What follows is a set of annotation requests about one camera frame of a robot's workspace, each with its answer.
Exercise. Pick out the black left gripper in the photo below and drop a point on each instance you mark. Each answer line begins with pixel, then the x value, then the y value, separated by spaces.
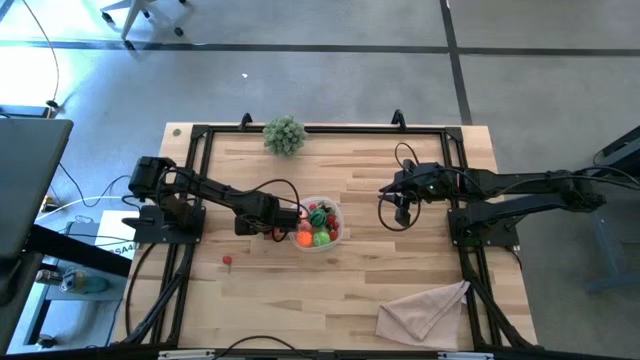
pixel 265 215

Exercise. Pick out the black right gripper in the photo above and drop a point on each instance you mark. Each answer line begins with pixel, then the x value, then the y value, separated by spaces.
pixel 430 182

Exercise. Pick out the orange toy tangerine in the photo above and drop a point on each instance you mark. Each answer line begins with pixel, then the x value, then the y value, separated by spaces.
pixel 303 238

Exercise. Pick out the green striped toy watermelon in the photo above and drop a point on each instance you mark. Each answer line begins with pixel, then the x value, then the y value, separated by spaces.
pixel 318 217

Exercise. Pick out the green toy cabbage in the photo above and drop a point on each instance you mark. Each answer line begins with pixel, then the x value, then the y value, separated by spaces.
pixel 321 238

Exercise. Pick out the clear plastic tupperware container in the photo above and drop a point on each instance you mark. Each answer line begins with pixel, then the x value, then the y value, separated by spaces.
pixel 341 212

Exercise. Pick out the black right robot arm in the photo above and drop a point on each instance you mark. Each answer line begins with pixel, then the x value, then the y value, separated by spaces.
pixel 500 177

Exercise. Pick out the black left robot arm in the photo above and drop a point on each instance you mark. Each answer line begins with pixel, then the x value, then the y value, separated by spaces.
pixel 210 187

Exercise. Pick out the small red strawberry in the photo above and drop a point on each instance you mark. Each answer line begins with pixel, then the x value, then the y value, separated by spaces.
pixel 227 260

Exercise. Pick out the potted green succulent plant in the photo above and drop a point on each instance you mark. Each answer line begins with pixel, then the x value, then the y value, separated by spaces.
pixel 284 135

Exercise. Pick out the pink folded cloth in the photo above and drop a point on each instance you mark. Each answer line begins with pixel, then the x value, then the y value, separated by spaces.
pixel 425 315

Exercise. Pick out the white paper sheet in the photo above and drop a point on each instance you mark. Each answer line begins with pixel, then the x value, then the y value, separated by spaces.
pixel 112 250

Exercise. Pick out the blue desk leg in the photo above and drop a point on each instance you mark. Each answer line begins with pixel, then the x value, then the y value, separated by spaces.
pixel 610 250

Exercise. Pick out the teal bottle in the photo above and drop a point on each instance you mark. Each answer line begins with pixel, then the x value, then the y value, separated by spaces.
pixel 82 284

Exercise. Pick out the office chair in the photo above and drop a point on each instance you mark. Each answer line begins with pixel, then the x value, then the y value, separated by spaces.
pixel 135 15

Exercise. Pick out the grey desk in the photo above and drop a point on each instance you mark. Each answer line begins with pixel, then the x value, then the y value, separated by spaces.
pixel 30 180

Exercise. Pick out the black aluminium table frame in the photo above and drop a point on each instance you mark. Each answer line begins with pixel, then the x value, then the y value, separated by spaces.
pixel 325 129

